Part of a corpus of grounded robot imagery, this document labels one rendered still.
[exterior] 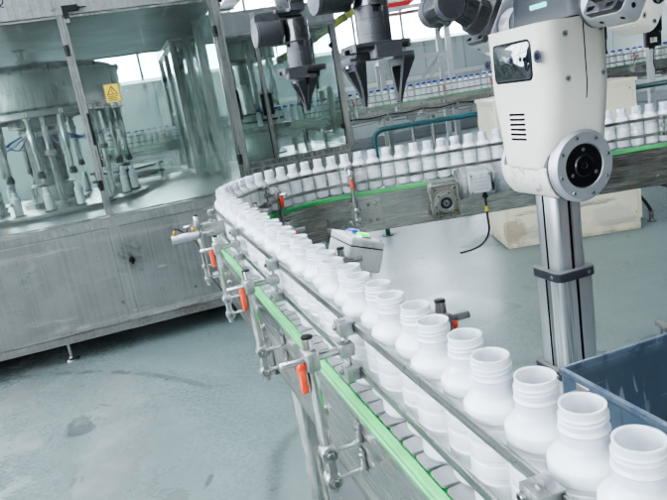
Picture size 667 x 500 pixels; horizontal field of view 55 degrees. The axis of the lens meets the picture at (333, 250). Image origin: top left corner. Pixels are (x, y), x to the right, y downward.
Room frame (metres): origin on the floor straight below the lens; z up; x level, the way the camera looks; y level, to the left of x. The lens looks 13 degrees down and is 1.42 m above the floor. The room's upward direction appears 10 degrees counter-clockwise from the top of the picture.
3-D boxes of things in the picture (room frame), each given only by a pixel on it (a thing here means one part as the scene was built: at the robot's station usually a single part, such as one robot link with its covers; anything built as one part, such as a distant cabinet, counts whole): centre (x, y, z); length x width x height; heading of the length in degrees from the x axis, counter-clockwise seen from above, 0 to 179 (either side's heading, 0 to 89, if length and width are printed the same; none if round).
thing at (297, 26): (1.54, 0.01, 1.57); 0.07 x 0.06 x 0.07; 109
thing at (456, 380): (0.62, -0.12, 1.08); 0.06 x 0.06 x 0.17
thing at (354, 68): (1.10, -0.11, 1.44); 0.07 x 0.07 x 0.09; 16
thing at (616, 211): (5.26, -1.93, 0.59); 1.10 x 0.62 x 1.18; 88
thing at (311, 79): (1.54, 0.01, 1.44); 0.07 x 0.07 x 0.09; 16
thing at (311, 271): (1.13, 0.03, 1.08); 0.06 x 0.06 x 0.17
